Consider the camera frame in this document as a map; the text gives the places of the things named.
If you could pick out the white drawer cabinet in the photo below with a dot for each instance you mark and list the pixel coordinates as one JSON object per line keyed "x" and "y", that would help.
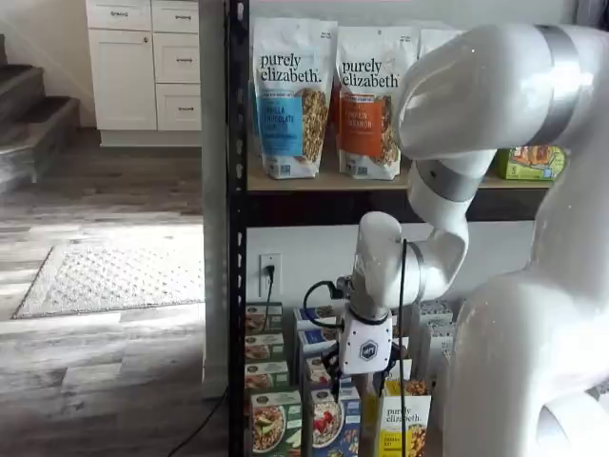
{"x": 123, "y": 81}

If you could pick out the white wall outlet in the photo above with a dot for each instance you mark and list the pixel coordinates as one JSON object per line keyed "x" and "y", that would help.
{"x": 263, "y": 291}

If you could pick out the grey wooden staircase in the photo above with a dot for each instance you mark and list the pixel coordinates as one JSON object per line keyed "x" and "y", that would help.
{"x": 28, "y": 119}

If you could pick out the green apple cinnamon oatmeal box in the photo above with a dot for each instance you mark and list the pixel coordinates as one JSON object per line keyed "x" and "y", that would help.
{"x": 264, "y": 347}
{"x": 276, "y": 423}
{"x": 261, "y": 318}
{"x": 266, "y": 376}

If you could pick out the black metal shelf rack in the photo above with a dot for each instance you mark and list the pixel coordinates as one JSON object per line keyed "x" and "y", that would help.
{"x": 238, "y": 143}

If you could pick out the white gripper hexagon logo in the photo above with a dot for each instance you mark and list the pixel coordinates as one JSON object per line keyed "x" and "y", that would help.
{"x": 366, "y": 343}

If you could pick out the white patterned pantry box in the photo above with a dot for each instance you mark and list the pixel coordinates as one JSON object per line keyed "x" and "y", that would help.
{"x": 438, "y": 337}
{"x": 435, "y": 311}

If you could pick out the blue label granola pouch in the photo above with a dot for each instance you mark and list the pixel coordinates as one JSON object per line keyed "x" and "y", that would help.
{"x": 285, "y": 71}

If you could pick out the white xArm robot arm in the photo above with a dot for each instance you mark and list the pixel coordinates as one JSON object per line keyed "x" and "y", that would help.
{"x": 476, "y": 95}

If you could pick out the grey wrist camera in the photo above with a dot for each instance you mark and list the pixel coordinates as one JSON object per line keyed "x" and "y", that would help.
{"x": 345, "y": 288}

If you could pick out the orange label granola pouch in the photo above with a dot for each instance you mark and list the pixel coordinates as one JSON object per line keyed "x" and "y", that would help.
{"x": 366, "y": 71}

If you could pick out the green Bobo's apple pie box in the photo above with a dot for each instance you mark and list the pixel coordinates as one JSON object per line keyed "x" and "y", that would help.
{"x": 528, "y": 164}

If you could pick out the beige patterned rug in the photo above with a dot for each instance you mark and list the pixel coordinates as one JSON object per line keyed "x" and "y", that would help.
{"x": 119, "y": 281}

